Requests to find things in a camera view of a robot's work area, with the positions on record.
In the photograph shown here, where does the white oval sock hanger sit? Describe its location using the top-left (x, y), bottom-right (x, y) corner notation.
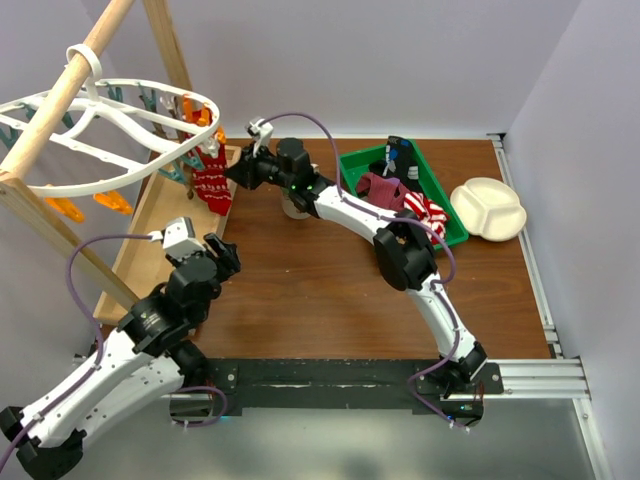
top-left (1, 44), bottom-right (220, 198)

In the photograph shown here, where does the black blue logo sock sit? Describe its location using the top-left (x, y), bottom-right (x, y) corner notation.
top-left (382, 136), bottom-right (422, 192)

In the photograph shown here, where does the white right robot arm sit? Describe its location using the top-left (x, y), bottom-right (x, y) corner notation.
top-left (225, 138), bottom-right (488, 393)

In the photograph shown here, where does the red cat christmas sock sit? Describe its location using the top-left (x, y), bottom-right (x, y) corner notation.
top-left (193, 127), bottom-right (232, 216)

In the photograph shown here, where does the cream divided plate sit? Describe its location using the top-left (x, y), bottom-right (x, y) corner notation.
top-left (450, 177), bottom-right (527, 242)

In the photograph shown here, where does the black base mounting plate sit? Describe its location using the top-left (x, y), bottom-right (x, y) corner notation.
top-left (148, 356), bottom-right (501, 426)

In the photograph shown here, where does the green plastic tray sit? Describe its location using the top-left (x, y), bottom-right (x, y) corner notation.
top-left (340, 136), bottom-right (469, 247)

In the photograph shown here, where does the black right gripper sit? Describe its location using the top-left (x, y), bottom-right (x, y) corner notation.
top-left (223, 141), bottom-right (295, 191)

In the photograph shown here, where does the wooden drying rack frame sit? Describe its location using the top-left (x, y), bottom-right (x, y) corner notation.
top-left (0, 0), bottom-right (245, 331)

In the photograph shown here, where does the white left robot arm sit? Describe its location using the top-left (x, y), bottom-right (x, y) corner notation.
top-left (1, 226), bottom-right (241, 479)

